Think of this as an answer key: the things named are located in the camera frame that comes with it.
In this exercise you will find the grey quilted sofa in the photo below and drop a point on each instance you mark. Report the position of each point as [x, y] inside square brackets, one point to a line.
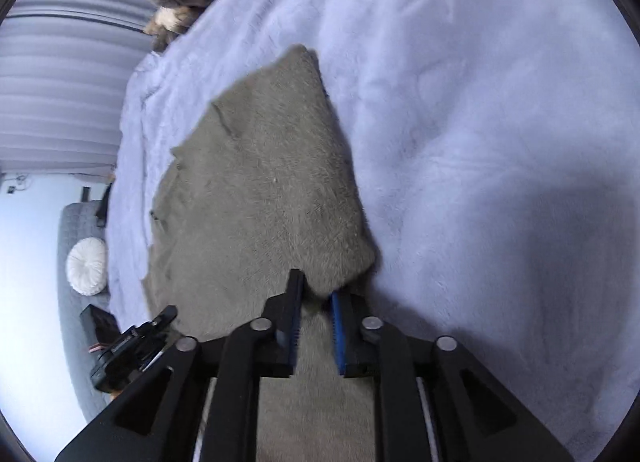
[77, 221]

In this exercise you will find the taupe knit sweater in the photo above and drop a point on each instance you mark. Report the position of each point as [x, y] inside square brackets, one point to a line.
[263, 185]

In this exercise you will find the round white cushion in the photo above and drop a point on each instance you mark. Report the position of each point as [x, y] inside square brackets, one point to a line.
[86, 266]

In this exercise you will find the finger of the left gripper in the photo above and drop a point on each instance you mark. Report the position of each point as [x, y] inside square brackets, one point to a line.
[164, 318]

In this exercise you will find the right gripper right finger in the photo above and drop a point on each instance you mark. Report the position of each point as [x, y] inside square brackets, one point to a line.
[433, 400]

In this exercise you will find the grey pleated curtain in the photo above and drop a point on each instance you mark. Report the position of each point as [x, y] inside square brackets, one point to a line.
[65, 65]

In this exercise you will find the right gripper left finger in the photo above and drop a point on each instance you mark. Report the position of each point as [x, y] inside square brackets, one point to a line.
[199, 401]

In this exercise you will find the lavender plush bed blanket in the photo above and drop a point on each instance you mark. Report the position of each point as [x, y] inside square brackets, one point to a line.
[496, 153]

